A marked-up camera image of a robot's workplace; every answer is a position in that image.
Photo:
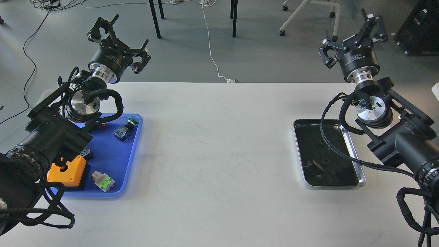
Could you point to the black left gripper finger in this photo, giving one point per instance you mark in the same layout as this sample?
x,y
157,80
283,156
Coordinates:
x,y
94,34
139,58

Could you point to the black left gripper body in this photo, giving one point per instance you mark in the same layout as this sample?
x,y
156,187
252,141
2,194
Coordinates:
x,y
110,61

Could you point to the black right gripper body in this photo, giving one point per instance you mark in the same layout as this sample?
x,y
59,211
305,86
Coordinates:
x,y
357,56

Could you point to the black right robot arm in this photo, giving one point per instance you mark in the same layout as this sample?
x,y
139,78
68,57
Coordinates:
x,y
401,134

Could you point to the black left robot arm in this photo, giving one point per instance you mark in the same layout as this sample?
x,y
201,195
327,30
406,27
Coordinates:
x,y
59,130

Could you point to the black equipment case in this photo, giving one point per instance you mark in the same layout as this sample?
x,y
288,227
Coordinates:
x,y
419,34

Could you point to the white rolling chair base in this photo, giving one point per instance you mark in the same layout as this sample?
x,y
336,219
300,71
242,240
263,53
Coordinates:
x,y
299,15

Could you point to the blue plastic tray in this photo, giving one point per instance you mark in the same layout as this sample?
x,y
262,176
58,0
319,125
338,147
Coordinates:
x,y
111,156

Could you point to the red mushroom emergency button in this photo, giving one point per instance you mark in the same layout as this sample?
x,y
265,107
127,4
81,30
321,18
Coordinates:
x,y
87,154

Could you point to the silver metal tray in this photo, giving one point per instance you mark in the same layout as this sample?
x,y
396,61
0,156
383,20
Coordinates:
x,y
341,173

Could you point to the grey and green contact block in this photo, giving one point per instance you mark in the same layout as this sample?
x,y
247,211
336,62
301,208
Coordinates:
x,y
102,181

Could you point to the orange and black button box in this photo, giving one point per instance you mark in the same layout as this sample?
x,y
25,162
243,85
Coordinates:
x,y
73,175

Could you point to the green push button switch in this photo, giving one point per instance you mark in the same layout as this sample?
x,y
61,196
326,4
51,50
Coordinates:
x,y
123,132

